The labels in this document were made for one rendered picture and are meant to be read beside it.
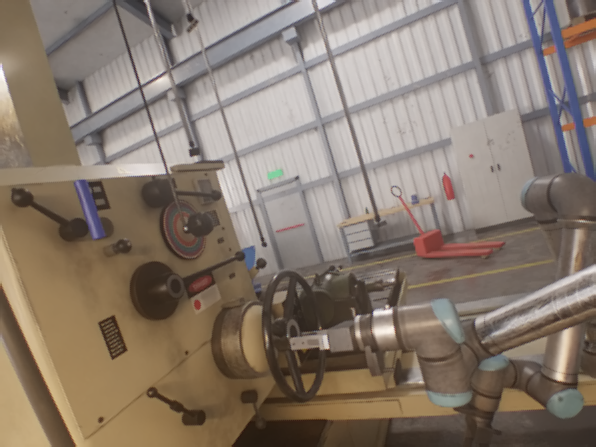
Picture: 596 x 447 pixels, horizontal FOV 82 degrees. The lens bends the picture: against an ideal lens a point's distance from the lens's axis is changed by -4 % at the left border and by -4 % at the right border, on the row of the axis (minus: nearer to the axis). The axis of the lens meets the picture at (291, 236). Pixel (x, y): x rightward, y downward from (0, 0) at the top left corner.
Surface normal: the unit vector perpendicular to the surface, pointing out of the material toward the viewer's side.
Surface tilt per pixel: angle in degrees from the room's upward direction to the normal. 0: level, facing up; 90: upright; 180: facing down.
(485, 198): 90
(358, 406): 90
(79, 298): 90
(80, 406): 90
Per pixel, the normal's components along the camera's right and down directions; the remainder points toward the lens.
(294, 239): -0.36, 0.20
